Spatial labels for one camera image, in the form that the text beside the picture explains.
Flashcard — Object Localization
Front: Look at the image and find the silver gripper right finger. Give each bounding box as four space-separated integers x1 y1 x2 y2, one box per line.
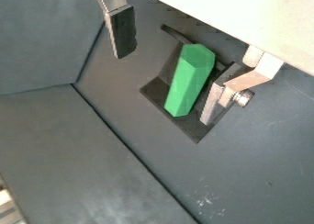
200 46 284 125

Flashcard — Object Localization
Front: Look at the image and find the green hexagon prism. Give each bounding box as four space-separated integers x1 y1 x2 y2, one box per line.
164 44 216 117

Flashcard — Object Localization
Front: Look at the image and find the black curved cradle holder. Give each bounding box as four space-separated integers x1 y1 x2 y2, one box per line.
138 23 248 144

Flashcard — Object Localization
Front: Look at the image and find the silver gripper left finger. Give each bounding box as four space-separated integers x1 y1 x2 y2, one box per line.
97 0 137 59

